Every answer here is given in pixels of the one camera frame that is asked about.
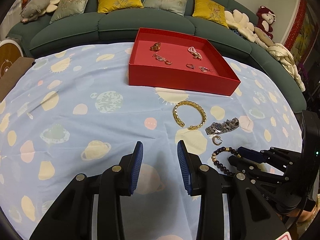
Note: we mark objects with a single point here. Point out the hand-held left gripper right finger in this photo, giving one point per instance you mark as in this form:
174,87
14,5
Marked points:
183,170

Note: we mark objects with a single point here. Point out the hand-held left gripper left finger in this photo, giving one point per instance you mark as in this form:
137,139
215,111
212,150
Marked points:
137,165

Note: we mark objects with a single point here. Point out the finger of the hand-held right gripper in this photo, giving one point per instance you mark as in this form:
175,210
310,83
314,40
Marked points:
243,166
250,152

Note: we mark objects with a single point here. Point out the red cardboard box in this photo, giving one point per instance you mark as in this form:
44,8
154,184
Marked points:
175,80

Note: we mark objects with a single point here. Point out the gold wristwatch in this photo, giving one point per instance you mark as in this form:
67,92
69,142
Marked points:
155,47

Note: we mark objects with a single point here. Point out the person's right hand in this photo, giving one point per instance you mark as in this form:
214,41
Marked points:
308,216

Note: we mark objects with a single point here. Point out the silver hoop earring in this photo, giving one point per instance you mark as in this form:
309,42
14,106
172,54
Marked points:
215,141

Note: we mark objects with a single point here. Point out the silver wristwatch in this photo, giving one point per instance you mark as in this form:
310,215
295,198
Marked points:
217,128

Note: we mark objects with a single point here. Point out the cream blanket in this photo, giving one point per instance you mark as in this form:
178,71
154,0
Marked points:
285,57

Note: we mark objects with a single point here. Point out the beige plush toy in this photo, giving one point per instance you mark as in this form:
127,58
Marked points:
262,36

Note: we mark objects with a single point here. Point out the white flower cushion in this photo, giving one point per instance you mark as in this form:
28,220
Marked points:
240,21

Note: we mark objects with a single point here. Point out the red plush monkey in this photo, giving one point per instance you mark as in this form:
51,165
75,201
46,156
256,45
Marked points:
266,20

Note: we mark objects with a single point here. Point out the green sofa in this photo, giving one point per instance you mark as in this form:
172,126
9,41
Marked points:
120,27

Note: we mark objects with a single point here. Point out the brown notebook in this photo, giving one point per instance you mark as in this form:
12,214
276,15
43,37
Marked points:
12,75

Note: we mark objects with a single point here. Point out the white appliance with wooden disc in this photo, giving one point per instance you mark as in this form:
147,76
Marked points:
7,52

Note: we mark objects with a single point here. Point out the grey plush pig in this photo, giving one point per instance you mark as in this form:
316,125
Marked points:
35,6

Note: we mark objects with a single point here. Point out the white curtain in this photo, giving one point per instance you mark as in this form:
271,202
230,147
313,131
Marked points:
13,12

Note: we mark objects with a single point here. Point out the red and yellow wall hanging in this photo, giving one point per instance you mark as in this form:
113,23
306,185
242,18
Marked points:
307,30

